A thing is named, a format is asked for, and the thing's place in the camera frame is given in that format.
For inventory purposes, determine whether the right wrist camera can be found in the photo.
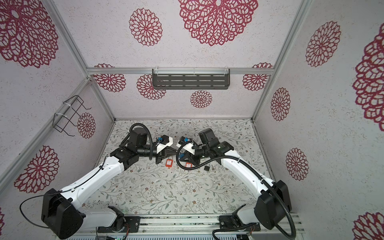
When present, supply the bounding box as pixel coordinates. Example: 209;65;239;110
176;137;198;151

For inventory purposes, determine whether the black wire wall basket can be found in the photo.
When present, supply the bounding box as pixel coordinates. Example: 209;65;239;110
52;95;91;137

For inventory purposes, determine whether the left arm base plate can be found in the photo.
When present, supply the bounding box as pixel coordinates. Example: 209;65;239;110
97;217;141;233

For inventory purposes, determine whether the red padlock with warning label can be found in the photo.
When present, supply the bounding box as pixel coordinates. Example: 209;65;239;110
166;159;174;168

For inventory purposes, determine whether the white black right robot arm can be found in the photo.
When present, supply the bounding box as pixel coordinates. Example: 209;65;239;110
176;129;297;240

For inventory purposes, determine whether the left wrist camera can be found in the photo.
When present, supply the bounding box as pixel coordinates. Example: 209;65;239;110
156;135;173;153

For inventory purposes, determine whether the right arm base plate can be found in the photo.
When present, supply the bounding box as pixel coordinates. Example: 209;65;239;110
219;215;261;232

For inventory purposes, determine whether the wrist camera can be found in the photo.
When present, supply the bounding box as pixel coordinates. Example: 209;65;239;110
176;137;198;151
156;135;173;153

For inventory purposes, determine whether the aluminium front rail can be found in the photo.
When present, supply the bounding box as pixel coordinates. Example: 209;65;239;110
52;213;306;236

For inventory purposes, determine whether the grey metal wall shelf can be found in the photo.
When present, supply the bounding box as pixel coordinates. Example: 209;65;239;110
152;69;231;90

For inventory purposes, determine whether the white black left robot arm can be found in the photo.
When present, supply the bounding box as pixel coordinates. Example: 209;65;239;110
41;123;177;240

